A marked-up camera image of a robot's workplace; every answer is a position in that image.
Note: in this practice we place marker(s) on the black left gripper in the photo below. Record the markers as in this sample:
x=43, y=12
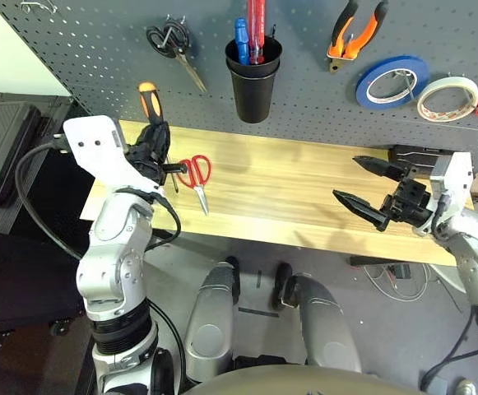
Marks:
x=148, y=168

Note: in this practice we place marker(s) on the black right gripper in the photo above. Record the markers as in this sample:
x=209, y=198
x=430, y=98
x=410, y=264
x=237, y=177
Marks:
x=411, y=201

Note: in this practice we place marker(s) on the orange black screwdriver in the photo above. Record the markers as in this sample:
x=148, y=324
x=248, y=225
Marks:
x=150, y=103

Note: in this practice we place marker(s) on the white tape roll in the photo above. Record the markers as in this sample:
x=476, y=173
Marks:
x=448, y=81

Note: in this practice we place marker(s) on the orange black pliers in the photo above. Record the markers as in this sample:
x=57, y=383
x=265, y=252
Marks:
x=337, y=50

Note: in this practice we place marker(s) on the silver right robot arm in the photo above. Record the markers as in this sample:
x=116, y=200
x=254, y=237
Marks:
x=477, y=255

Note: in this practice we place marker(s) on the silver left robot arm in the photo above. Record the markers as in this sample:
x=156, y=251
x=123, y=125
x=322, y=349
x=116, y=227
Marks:
x=115, y=247

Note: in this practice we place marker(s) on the grey metal pegboard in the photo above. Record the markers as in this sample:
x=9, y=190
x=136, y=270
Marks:
x=304, y=111

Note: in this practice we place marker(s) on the black plastic tool case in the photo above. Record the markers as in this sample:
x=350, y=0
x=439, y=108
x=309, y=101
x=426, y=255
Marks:
x=411, y=154

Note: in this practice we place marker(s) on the black floor power adapter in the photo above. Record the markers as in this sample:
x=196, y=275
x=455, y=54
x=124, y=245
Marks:
x=399, y=272

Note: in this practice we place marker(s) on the black plastic cup holder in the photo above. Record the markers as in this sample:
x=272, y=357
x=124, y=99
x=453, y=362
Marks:
x=253, y=98

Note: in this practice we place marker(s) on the silver blue tape hook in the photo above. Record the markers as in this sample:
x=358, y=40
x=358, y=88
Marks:
x=407, y=84

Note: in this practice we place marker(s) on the silver scissors hook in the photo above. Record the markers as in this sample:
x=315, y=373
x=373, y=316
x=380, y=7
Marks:
x=174, y=22

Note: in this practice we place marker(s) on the blue tape roll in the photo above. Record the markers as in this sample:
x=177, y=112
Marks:
x=391, y=61

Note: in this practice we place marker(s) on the black robot right foot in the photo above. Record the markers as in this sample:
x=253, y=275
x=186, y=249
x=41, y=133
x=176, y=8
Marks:
x=281, y=288

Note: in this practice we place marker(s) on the black robot foot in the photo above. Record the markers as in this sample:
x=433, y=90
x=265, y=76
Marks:
x=233, y=280
x=281, y=288

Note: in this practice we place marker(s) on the silver robot right leg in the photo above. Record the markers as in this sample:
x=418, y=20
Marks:
x=325, y=329

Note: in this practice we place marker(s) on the silver robot leg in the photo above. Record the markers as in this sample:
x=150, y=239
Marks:
x=325, y=329
x=210, y=329

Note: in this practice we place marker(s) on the black ribbed flight case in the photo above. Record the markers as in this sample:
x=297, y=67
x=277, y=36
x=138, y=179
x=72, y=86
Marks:
x=4, y=140

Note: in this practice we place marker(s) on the black robot left foot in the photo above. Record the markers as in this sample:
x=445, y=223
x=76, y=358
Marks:
x=233, y=280

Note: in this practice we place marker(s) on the black cup hook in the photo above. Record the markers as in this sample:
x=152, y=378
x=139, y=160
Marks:
x=273, y=31

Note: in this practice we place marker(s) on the silver robot left leg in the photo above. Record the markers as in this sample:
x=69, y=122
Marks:
x=210, y=329

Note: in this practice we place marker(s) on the black wheeled equipment case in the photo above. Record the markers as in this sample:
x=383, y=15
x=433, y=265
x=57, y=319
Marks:
x=16, y=288

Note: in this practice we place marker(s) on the small grey floor box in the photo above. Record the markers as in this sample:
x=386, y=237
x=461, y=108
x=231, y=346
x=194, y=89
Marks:
x=437, y=386

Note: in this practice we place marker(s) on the grey robot torso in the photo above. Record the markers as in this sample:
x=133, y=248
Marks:
x=296, y=382

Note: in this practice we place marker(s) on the white sneaker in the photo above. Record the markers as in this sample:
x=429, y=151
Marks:
x=465, y=387

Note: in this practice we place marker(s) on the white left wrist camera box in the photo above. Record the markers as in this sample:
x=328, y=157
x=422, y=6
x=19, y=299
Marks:
x=94, y=148

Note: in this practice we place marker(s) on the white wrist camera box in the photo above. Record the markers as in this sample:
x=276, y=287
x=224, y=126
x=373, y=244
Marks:
x=452, y=177
x=94, y=148

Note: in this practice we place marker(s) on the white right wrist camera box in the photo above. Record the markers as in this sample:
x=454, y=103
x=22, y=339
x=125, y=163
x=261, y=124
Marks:
x=452, y=177

